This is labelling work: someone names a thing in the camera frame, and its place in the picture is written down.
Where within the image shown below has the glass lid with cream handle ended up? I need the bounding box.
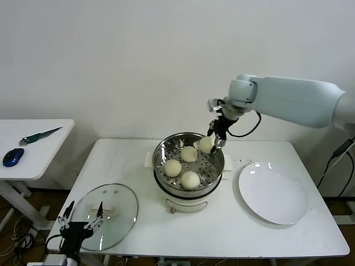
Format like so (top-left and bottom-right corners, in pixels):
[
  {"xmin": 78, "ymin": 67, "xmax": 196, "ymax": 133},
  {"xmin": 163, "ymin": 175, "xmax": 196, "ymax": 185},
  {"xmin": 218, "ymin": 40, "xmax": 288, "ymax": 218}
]
[{"xmin": 70, "ymin": 182, "xmax": 139, "ymax": 252}]

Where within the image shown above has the black power adapter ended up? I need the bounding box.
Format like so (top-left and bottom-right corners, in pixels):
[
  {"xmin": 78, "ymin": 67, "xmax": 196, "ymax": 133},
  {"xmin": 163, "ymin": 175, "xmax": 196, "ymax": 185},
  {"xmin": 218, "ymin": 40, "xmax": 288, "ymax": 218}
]
[{"xmin": 332, "ymin": 139, "xmax": 353, "ymax": 157}]

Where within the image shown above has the white electric cooker base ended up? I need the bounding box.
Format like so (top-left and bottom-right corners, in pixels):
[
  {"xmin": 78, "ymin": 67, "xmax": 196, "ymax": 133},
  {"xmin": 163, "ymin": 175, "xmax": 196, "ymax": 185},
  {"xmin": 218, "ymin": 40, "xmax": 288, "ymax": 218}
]
[{"xmin": 153, "ymin": 168, "xmax": 232, "ymax": 214}]

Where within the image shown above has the blue black computer mouse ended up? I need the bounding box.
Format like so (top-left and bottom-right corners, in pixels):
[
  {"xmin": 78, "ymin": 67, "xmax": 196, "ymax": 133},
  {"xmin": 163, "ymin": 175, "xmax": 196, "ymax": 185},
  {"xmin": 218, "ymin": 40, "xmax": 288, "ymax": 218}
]
[{"xmin": 2, "ymin": 147, "xmax": 26, "ymax": 168}]

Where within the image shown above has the stainless steel steamer basket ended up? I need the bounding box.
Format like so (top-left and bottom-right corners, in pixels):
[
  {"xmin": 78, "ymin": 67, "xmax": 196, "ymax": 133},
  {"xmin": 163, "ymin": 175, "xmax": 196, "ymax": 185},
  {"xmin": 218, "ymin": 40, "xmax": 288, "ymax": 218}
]
[{"xmin": 144, "ymin": 132, "xmax": 233, "ymax": 195}]

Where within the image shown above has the white round plate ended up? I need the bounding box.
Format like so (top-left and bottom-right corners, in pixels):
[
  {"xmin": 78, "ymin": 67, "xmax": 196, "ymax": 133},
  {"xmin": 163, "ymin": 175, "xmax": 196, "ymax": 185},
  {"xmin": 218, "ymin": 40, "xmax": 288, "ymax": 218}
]
[{"xmin": 237, "ymin": 161, "xmax": 310, "ymax": 226}]

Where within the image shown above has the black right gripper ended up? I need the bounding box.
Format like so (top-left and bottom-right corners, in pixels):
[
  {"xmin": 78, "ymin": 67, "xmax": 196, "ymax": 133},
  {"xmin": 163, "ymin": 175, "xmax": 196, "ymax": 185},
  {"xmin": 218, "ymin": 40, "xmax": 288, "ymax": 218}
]
[{"xmin": 206, "ymin": 116, "xmax": 234, "ymax": 154}]

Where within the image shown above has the white power strip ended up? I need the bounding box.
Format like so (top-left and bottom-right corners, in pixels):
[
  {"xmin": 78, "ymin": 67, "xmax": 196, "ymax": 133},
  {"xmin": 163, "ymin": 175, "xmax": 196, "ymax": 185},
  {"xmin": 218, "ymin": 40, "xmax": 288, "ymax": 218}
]
[
  {"xmin": 12, "ymin": 228, "xmax": 38, "ymax": 249},
  {"xmin": 158, "ymin": 259, "xmax": 192, "ymax": 266}
]

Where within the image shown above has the green handled knife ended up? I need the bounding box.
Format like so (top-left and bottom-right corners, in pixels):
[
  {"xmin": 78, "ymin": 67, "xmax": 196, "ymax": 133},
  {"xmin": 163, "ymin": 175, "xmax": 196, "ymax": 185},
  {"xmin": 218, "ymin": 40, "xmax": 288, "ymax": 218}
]
[{"xmin": 19, "ymin": 126, "xmax": 64, "ymax": 147}]

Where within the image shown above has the white steamed baozi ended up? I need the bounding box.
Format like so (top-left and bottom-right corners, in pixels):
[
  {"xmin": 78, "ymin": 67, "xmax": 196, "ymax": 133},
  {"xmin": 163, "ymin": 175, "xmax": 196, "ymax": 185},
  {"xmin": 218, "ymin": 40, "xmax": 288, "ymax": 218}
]
[
  {"xmin": 180, "ymin": 146, "xmax": 198, "ymax": 163},
  {"xmin": 163, "ymin": 159, "xmax": 183, "ymax": 178},
  {"xmin": 199, "ymin": 136, "xmax": 216, "ymax": 154},
  {"xmin": 180, "ymin": 171, "xmax": 201, "ymax": 191}
]

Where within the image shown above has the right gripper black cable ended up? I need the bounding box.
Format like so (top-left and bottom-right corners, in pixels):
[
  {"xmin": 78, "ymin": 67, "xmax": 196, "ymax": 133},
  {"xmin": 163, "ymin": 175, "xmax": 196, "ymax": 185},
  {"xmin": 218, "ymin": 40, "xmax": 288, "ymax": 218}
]
[{"xmin": 226, "ymin": 110, "xmax": 262, "ymax": 139}]

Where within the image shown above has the white side table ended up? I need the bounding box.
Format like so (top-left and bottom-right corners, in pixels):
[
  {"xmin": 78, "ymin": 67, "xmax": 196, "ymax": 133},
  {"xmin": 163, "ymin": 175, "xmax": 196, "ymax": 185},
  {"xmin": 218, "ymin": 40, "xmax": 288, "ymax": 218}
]
[{"xmin": 0, "ymin": 119, "xmax": 75, "ymax": 232}]

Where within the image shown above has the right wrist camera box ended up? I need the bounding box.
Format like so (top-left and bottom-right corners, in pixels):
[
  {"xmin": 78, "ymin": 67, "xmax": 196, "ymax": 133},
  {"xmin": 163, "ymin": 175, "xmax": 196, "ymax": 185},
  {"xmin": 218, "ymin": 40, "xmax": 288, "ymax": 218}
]
[{"xmin": 207, "ymin": 98, "xmax": 224, "ymax": 113}]

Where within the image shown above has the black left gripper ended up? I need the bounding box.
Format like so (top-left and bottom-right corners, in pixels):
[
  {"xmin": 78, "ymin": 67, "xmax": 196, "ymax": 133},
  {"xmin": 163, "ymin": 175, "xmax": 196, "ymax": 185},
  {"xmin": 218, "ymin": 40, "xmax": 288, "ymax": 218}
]
[{"xmin": 57, "ymin": 200, "xmax": 105, "ymax": 257}]

